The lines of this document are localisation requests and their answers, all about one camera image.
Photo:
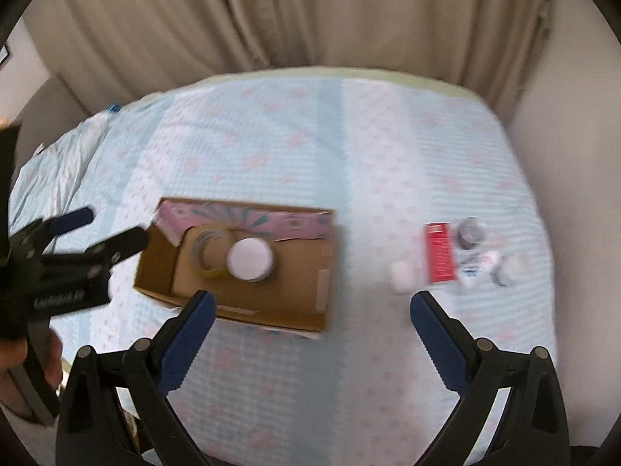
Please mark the large white-lid jar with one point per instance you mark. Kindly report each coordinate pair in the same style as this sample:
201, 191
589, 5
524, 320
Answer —
250, 260

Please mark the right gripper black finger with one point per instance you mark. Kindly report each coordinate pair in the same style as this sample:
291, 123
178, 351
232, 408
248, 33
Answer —
113, 250

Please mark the beige curtain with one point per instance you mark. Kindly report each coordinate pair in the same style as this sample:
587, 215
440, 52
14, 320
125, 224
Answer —
121, 50

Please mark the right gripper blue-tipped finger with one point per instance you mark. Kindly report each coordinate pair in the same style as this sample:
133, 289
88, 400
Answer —
40, 233

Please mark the brown cardboard box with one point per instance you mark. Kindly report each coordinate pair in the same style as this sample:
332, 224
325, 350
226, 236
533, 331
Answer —
295, 296

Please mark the yellow tape roll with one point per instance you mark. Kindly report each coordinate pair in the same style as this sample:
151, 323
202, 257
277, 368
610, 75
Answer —
210, 246

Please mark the white pill bottle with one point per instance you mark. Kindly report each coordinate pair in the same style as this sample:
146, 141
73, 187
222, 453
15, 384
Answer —
474, 270

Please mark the white earbuds case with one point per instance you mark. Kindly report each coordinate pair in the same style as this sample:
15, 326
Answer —
402, 278

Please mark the framed wall picture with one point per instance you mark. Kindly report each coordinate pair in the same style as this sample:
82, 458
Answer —
4, 55

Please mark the red rectangular box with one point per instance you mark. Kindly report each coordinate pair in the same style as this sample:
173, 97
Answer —
441, 265

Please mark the green mattress pad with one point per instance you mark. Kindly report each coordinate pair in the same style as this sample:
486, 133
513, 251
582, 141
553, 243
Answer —
413, 81

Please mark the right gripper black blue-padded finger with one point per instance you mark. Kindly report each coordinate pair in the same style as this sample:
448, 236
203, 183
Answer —
533, 427
92, 429

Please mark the small white-lid jar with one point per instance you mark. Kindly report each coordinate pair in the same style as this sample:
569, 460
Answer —
509, 271

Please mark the grey headboard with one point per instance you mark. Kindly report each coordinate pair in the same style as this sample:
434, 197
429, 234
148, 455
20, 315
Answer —
51, 112

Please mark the silver-lid glass jar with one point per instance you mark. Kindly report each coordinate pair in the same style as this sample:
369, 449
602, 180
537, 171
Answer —
470, 233

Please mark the person's hand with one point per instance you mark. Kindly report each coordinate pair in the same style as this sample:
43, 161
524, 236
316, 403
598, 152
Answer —
31, 372

